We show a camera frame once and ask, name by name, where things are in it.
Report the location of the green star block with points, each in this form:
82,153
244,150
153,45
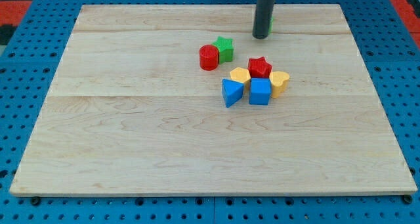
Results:
226,49

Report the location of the blue cube block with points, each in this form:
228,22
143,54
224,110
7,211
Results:
260,91

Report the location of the red cylinder block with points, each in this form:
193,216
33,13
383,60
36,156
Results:
208,57

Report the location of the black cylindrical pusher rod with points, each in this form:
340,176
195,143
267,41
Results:
263,18

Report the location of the light wooden board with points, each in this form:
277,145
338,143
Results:
131,113

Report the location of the green circle block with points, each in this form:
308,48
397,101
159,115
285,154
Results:
271,24

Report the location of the yellow hexagon block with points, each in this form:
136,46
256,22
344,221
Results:
241,75

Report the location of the red star block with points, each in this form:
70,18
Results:
259,67

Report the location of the yellow heart block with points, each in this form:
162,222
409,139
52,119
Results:
279,81

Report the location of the blue triangle block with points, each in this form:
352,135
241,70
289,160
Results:
232,91

